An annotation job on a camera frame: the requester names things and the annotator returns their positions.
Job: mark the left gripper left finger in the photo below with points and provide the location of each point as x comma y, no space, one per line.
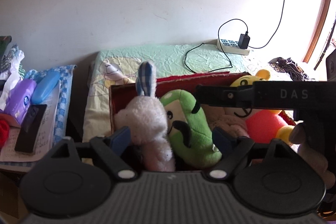
106,154

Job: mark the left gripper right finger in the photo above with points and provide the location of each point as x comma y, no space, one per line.
234,151

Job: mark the yellow bear plush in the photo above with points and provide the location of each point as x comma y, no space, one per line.
262,125

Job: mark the green plush toy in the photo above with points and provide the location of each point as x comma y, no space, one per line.
189,133

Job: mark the white bunny plush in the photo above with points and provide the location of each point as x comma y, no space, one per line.
146,118

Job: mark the brown teddy bear plush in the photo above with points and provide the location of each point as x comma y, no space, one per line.
217,117

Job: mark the person's right hand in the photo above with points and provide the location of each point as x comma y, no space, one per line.
315,159

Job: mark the dark clothes pile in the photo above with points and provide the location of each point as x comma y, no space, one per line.
290,67

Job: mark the blue checkered cloth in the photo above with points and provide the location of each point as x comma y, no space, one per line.
66,77

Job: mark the green cartoon bed sheet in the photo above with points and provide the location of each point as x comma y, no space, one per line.
120,66

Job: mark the black phone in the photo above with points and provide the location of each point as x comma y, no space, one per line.
27,137

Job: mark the blue glasses case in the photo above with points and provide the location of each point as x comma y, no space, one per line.
44,87

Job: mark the black charger adapter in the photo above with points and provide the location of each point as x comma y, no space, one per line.
243,41

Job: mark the white power strip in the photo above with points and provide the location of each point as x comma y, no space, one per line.
229,46

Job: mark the purple wet wipes pack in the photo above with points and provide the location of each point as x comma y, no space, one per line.
19,99

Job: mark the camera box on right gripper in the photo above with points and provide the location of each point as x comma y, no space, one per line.
331,66

